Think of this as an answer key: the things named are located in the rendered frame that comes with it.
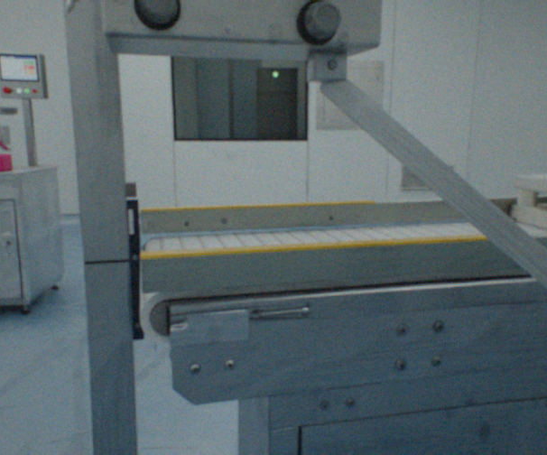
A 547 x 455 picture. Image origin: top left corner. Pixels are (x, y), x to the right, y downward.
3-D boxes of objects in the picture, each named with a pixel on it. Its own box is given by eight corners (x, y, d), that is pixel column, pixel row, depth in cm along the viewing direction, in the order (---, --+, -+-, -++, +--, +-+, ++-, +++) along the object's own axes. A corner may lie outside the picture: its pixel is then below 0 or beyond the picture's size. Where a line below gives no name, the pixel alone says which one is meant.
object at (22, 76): (5, 167, 310) (-8, 50, 299) (13, 165, 320) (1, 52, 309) (49, 167, 311) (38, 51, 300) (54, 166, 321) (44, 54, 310)
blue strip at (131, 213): (133, 340, 76) (125, 199, 72) (133, 339, 77) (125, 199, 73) (144, 339, 76) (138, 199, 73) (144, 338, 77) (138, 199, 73)
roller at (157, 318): (150, 339, 49) (148, 303, 48) (146, 265, 74) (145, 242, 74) (188, 336, 50) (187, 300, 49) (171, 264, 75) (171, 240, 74)
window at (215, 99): (173, 141, 553) (169, 19, 532) (173, 141, 554) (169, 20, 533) (307, 141, 561) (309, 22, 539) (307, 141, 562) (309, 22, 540)
